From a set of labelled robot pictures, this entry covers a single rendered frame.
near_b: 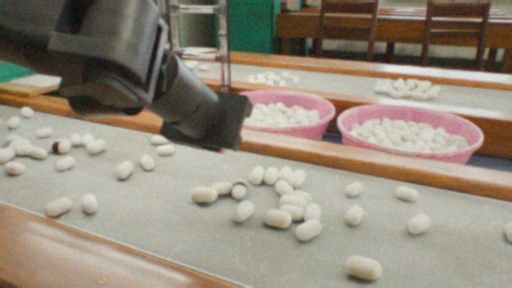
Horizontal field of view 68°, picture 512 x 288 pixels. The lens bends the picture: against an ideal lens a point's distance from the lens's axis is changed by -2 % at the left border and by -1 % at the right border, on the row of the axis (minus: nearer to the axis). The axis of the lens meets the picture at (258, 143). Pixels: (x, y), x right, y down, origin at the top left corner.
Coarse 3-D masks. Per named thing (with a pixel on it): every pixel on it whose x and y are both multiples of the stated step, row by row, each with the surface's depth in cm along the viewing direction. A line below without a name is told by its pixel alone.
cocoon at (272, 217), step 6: (270, 210) 49; (276, 210) 49; (264, 216) 49; (270, 216) 48; (276, 216) 48; (282, 216) 48; (288, 216) 48; (270, 222) 49; (276, 222) 48; (282, 222) 48; (288, 222) 48
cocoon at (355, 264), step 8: (352, 256) 41; (360, 256) 41; (352, 264) 40; (360, 264) 40; (368, 264) 40; (376, 264) 40; (352, 272) 40; (360, 272) 40; (368, 272) 39; (376, 272) 39
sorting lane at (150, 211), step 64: (0, 128) 82; (64, 128) 82; (0, 192) 57; (64, 192) 57; (128, 192) 57; (256, 192) 57; (320, 192) 57; (384, 192) 57; (448, 192) 57; (192, 256) 44; (256, 256) 44; (320, 256) 44; (384, 256) 44; (448, 256) 44
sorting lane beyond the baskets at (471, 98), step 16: (208, 64) 142; (240, 80) 120; (256, 80) 120; (288, 80) 120; (304, 80) 120; (320, 80) 120; (336, 80) 120; (352, 80) 120; (368, 80) 120; (368, 96) 104; (384, 96) 104; (448, 96) 104; (464, 96) 104; (480, 96) 104; (496, 96) 104
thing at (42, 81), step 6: (24, 78) 107; (30, 78) 107; (36, 78) 107; (42, 78) 106; (48, 78) 106; (54, 78) 106; (60, 78) 107; (24, 84) 101; (30, 84) 100; (36, 84) 100; (42, 84) 100; (48, 84) 100; (54, 84) 101
